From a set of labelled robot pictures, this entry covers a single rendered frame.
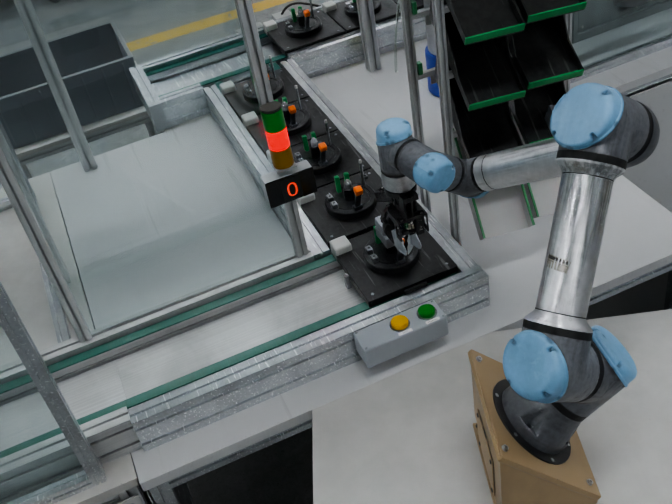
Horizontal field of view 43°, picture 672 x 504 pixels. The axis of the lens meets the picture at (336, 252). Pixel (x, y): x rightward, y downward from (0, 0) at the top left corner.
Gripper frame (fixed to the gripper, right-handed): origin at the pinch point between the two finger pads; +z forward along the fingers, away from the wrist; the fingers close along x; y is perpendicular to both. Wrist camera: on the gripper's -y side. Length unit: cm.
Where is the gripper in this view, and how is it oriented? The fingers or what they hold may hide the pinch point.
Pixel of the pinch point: (404, 248)
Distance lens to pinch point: 201.3
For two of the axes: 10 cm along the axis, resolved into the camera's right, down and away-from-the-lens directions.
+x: 9.1, -3.6, 2.1
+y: 3.9, 5.5, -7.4
